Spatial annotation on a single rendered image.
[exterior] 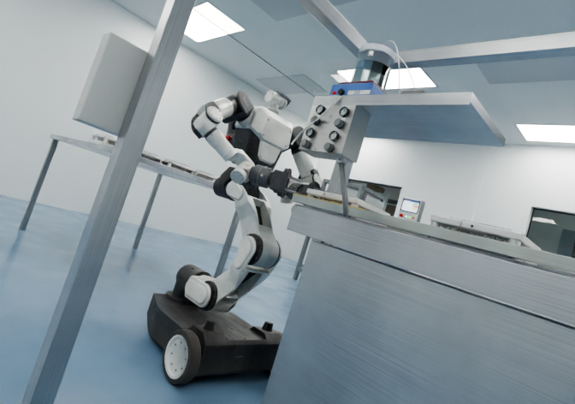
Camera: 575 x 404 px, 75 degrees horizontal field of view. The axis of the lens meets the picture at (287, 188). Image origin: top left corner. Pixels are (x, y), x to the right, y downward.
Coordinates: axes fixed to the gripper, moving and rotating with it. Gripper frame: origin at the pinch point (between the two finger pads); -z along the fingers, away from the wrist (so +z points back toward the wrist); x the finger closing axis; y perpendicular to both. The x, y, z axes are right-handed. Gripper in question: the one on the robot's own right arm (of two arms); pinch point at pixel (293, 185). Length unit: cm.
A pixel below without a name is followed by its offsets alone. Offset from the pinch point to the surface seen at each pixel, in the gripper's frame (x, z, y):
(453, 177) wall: -137, -141, -504
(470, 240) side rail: 5, -60, 41
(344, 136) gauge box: -20.6, -16.2, 17.2
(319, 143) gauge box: -17.2, -7.1, 11.5
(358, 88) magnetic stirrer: -41.8, -15.5, 11.4
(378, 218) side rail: 5.4, -35.7, 25.8
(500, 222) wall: -79, -213, -457
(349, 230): 11.7, -27.7, 20.8
